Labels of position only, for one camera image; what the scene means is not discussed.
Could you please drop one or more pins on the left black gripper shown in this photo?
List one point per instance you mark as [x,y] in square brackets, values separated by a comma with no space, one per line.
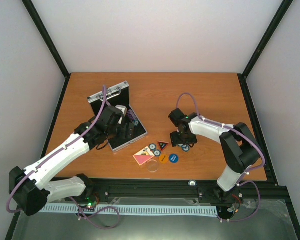
[124,134]

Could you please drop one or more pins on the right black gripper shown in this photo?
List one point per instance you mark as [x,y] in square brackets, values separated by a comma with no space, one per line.
[176,140]

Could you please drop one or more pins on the aluminium poker case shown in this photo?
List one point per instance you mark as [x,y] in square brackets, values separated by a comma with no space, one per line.
[108,121]

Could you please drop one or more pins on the blue green chip stack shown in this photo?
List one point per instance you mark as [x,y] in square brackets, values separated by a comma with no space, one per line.
[184,147]
[136,122]

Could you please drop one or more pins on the purple poker chip stack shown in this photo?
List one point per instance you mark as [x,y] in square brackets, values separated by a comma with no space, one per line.
[131,115]

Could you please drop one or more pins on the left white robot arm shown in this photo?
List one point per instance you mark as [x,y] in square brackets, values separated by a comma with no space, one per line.
[32,187]

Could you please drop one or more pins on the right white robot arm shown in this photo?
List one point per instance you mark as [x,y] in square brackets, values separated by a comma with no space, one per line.
[240,148]

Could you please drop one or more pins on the triangular all in button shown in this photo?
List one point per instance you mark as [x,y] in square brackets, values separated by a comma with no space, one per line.
[162,145]

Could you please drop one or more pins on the blue small blind button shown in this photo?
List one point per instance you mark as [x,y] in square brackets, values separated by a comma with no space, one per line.
[174,158]

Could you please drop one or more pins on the orange big blind button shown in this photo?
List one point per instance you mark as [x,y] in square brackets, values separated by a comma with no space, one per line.
[163,158]

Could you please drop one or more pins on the pink yellow card deck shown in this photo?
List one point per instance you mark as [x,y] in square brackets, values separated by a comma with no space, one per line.
[143,156]

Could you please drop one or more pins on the clear round dealer button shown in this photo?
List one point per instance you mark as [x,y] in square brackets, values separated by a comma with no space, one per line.
[152,166]

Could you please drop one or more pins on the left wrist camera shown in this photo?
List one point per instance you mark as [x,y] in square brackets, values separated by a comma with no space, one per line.
[124,110]

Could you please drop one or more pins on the black aluminium frame rail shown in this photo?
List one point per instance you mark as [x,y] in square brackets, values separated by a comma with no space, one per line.
[205,191]

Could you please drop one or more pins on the light blue cable duct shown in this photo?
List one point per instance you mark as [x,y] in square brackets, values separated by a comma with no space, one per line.
[133,210]

